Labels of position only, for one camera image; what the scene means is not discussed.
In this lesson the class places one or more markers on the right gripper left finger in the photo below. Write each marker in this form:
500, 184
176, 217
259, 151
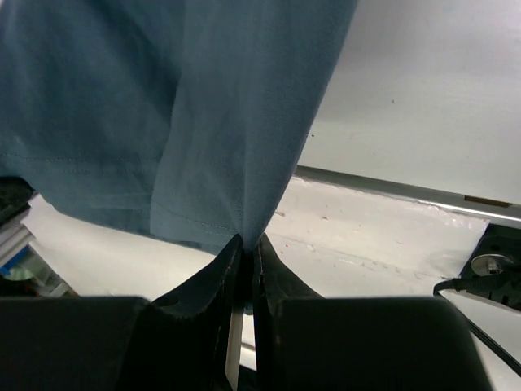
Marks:
206, 322

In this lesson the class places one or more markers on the blue-grey t shirt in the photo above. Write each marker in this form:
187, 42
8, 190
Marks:
179, 120

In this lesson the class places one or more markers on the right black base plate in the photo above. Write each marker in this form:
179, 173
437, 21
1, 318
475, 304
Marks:
495, 262

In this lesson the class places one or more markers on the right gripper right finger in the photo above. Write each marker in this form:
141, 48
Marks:
287, 337

